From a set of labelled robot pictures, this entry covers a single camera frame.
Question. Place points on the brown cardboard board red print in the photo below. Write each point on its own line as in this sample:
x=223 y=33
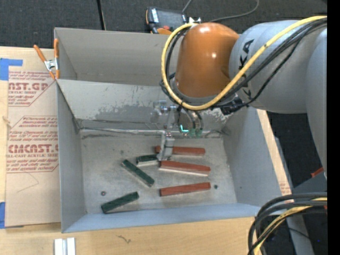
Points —
x=32 y=142

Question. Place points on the dark green flat block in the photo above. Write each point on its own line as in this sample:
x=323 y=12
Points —
x=119 y=202
x=138 y=173
x=146 y=159

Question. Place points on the grey metal bin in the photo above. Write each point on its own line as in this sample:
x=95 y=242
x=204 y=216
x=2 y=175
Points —
x=111 y=147

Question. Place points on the red-brown flat block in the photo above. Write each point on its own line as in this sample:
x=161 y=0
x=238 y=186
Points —
x=188 y=151
x=186 y=166
x=184 y=189

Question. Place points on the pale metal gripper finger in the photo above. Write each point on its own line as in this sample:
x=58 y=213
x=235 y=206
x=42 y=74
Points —
x=170 y=147
x=162 y=149

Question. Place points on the black cylinder on white bracket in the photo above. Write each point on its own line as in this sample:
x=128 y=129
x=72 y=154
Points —
x=233 y=106

